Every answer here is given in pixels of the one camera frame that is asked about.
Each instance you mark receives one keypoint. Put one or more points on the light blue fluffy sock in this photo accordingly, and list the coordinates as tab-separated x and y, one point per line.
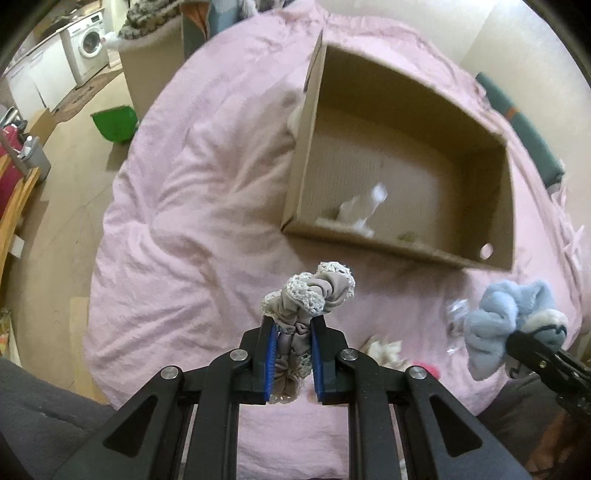
505	308

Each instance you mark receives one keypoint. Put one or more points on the grey small bin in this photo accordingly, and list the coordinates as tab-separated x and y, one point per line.
33	156

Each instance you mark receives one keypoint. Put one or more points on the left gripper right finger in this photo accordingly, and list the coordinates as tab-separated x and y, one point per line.
346	376

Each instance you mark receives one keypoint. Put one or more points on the white kitchen cabinets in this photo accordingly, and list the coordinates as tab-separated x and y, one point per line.
41	79

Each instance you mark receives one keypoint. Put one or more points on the beige lace-trimmed scrunchie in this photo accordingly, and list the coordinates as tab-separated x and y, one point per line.
302	298

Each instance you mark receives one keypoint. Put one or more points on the teal pillow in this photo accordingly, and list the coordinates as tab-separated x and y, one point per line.
550	168

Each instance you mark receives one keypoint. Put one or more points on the white cream floral scrunchie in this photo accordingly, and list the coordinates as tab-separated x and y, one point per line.
387	354

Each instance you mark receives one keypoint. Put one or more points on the wooden shelf rack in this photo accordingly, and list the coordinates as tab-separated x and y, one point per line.
12	214

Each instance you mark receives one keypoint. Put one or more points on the blue grey cushion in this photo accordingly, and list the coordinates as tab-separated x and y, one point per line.
203	19

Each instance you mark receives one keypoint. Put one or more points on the brown cardboard box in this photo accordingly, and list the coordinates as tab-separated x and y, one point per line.
448	177

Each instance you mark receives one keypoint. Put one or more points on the patterned knit blanket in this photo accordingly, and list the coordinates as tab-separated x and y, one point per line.
145	17

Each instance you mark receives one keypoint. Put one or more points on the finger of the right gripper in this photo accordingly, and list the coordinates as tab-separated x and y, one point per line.
562	373

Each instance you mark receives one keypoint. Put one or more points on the white washing machine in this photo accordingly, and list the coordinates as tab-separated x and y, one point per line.
83	47

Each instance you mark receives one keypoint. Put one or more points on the small white sock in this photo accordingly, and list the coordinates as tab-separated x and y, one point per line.
354	214

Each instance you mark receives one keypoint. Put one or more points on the green bin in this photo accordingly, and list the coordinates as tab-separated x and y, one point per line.
117	124

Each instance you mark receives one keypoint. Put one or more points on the pink bed blanket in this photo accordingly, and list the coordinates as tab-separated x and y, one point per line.
192	238

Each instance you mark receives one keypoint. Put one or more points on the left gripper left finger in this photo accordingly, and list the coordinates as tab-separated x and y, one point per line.
242	376

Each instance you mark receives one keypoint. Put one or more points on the red suitcase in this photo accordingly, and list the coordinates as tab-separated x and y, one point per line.
10	175

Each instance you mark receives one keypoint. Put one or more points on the pink round soft toy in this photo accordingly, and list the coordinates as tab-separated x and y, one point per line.
433	370

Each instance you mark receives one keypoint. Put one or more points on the clear plastic item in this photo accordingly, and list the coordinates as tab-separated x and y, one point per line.
455	315

